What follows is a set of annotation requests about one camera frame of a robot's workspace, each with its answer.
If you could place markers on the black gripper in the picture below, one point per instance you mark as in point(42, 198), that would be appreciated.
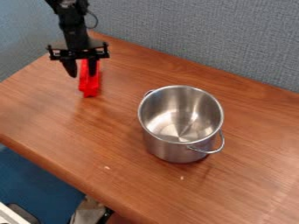
point(78, 46)

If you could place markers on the red plastic block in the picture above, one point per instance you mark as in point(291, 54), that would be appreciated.
point(88, 83)

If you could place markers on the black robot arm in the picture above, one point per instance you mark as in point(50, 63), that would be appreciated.
point(71, 12)

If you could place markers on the stainless steel pot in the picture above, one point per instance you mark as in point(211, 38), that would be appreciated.
point(182, 119)

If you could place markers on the white and black floor object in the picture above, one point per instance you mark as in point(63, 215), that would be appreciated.
point(12, 214)

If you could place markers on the grey table leg bracket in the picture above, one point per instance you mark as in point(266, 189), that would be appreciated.
point(91, 212)

